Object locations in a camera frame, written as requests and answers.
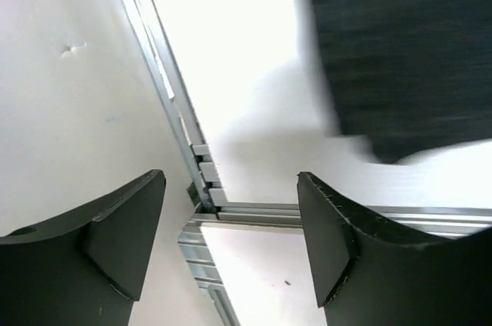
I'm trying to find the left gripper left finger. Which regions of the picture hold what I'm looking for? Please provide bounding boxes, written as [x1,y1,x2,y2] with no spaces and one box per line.
[1,170,166,325]

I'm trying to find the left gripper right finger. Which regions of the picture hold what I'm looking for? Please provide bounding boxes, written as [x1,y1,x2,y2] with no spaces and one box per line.
[298,172,491,325]

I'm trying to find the black denim trousers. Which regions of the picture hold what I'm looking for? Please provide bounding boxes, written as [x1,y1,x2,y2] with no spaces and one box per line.
[310,0,491,164]

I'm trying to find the aluminium table frame rail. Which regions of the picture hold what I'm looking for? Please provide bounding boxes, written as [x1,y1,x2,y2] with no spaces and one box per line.
[103,0,492,326]

